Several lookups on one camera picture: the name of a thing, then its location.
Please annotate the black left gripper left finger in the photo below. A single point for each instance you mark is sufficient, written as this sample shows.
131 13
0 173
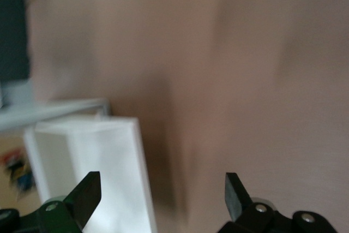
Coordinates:
81 200

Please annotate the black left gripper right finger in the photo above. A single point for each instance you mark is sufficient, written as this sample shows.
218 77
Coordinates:
237 200

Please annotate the white drawer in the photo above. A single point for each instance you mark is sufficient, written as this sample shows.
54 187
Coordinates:
109 148

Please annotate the multicoloured small parts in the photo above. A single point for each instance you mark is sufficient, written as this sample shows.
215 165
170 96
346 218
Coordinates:
16 173

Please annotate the brown table cover sheet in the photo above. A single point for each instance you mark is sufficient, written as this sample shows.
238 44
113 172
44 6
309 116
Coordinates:
218 80

